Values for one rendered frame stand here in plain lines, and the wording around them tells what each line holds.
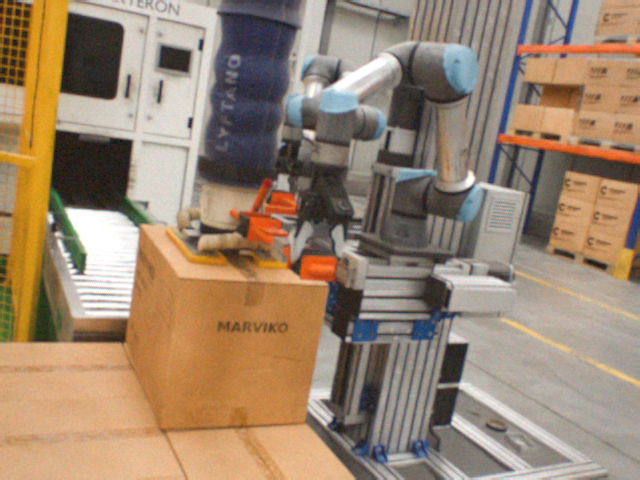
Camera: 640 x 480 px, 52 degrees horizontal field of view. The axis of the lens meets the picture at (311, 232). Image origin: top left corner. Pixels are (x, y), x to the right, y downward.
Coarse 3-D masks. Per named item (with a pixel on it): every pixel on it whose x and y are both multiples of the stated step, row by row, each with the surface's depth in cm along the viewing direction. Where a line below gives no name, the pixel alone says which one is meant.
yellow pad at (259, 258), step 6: (252, 252) 190; (258, 252) 189; (264, 252) 190; (252, 258) 185; (258, 258) 183; (264, 258) 183; (270, 258) 184; (258, 264) 181; (264, 264) 181; (270, 264) 182; (276, 264) 182; (282, 264) 183
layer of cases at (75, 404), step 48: (0, 384) 175; (48, 384) 179; (96, 384) 184; (0, 432) 152; (48, 432) 156; (96, 432) 159; (144, 432) 163; (192, 432) 167; (240, 432) 171; (288, 432) 176
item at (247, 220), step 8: (240, 216) 168; (248, 216) 171; (256, 216) 172; (264, 216) 173; (272, 216) 173; (240, 224) 170; (248, 224) 164; (256, 224) 164; (264, 224) 165; (272, 224) 166; (280, 224) 167; (240, 232) 167; (248, 232) 164; (248, 240) 164; (256, 240) 165
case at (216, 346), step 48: (144, 240) 203; (144, 288) 197; (192, 288) 160; (240, 288) 165; (288, 288) 170; (144, 336) 191; (192, 336) 163; (240, 336) 168; (288, 336) 174; (144, 384) 186; (192, 384) 166; (240, 384) 171; (288, 384) 177
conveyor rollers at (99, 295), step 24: (48, 216) 388; (72, 216) 396; (96, 216) 409; (120, 216) 424; (96, 240) 349; (120, 240) 357; (72, 264) 295; (96, 264) 307; (120, 264) 312; (96, 288) 267; (120, 288) 278; (96, 312) 240; (120, 312) 244
